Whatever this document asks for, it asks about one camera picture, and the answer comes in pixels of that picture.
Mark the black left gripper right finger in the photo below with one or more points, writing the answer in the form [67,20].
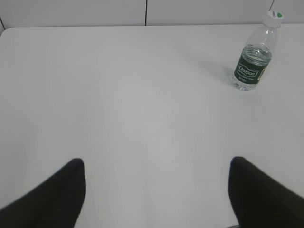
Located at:
[259,201]

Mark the clear cestbon water bottle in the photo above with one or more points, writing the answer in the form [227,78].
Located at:
[255,58]

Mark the white green bottle cap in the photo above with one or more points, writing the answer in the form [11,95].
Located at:
[273,19]

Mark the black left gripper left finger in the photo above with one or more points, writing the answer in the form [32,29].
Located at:
[55,203]

